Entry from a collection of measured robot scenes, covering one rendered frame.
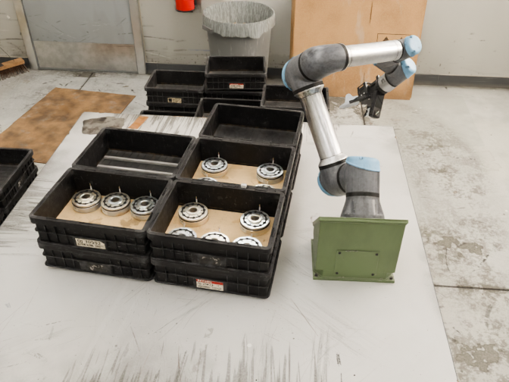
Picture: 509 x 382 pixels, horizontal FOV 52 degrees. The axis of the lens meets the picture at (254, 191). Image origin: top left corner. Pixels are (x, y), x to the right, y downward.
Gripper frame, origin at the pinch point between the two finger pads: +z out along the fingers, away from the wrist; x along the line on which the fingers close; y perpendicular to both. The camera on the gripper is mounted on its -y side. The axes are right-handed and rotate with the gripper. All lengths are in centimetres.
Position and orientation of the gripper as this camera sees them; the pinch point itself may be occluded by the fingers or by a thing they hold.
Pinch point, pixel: (351, 114)
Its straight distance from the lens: 241.7
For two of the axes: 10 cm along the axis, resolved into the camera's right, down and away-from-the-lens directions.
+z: -5.5, 4.0, 7.3
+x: -8.3, -1.8, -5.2
